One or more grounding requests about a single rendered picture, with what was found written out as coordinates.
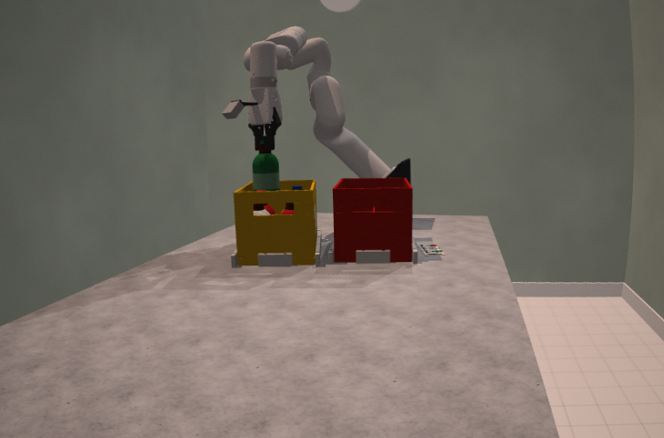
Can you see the white paper card with colored marks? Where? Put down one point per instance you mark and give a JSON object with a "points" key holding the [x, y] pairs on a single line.
{"points": [[429, 248]]}

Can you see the green bottle with pale green label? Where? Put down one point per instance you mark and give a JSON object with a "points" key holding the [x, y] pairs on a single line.
{"points": [[265, 170]]}

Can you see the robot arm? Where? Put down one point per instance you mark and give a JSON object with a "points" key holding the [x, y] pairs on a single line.
{"points": [[264, 58]]}

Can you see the olive-brown crate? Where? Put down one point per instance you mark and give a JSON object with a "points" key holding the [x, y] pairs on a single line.
{"points": [[280, 233]]}

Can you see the dark red crate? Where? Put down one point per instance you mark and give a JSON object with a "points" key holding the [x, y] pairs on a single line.
{"points": [[384, 221]]}

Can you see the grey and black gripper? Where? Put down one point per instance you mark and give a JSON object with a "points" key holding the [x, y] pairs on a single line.
{"points": [[268, 110]]}

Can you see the white bottle with grey label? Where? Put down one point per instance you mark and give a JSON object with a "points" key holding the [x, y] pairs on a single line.
{"points": [[259, 209]]}

